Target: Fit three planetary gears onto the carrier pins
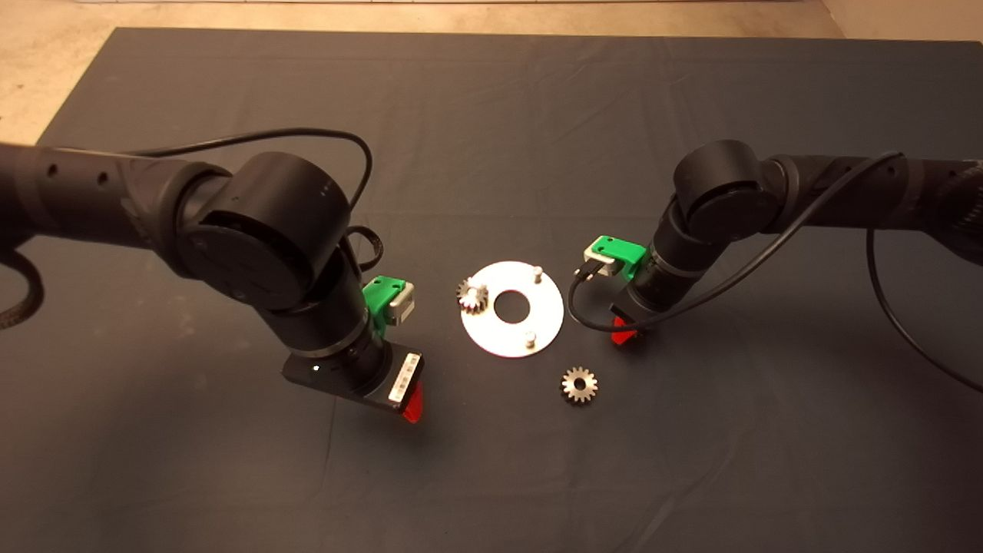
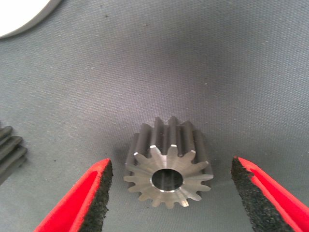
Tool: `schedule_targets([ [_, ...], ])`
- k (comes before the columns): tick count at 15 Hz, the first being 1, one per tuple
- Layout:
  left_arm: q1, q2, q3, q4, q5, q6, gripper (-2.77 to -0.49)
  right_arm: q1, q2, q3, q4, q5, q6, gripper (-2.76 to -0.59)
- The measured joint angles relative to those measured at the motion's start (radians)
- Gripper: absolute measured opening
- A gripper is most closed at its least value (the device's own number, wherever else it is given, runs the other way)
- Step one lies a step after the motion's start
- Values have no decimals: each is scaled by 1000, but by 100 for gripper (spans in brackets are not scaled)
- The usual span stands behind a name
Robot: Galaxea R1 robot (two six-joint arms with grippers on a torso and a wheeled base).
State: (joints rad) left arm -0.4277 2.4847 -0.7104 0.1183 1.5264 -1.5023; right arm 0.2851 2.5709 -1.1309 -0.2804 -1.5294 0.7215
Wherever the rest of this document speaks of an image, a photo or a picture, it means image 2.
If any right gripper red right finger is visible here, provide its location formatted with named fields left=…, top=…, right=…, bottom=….
left=231, top=156, right=309, bottom=232

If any dark grey table cloth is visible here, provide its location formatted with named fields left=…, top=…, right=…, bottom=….
left=0, top=0, right=309, bottom=232

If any round metal carrier plate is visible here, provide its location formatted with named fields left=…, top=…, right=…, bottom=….
left=0, top=0, right=62, bottom=40

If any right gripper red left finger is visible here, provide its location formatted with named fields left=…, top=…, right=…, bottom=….
left=33, top=158, right=114, bottom=232

